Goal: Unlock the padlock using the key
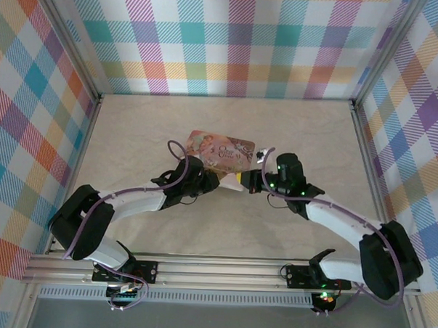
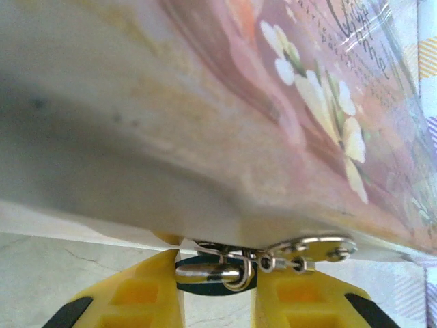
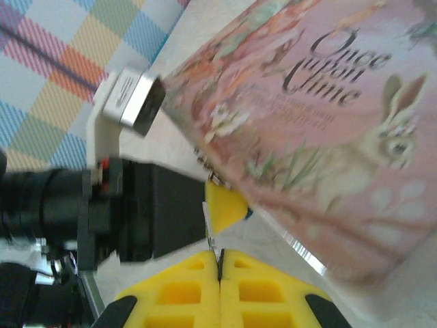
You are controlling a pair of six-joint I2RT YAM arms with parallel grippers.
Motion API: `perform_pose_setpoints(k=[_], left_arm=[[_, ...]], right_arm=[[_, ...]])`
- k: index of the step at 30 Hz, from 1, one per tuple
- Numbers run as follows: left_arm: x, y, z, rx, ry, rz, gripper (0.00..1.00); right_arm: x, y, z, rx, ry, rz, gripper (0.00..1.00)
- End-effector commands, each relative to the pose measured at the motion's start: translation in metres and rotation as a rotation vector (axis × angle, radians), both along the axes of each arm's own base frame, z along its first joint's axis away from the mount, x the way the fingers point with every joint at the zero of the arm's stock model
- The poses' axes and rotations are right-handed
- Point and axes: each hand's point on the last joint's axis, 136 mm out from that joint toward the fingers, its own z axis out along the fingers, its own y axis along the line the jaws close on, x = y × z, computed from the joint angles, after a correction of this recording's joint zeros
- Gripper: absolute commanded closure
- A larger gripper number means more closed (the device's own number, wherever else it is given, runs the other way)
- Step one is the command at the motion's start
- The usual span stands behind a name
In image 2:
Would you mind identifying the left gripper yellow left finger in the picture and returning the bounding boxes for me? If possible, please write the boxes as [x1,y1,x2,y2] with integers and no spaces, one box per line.
[42,249,187,328]

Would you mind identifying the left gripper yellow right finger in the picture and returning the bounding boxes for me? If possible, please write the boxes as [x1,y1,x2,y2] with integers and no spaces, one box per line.
[252,269,400,328]

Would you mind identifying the pink fairy print tin box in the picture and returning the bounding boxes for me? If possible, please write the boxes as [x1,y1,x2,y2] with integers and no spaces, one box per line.
[0,0,437,264]

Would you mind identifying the silver box hasp latch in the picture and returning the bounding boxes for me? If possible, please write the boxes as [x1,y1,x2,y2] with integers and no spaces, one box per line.
[194,234,358,274]

